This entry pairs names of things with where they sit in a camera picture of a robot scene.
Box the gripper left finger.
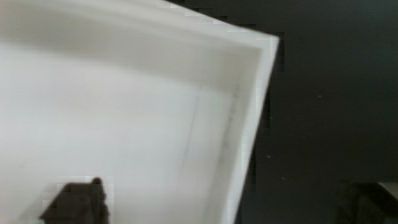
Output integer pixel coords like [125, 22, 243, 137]
[38, 177, 109, 224]

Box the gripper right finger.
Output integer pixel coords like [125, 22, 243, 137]
[335, 182, 398, 224]

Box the white drawer cabinet box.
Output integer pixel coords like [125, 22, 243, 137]
[0, 0, 278, 224]

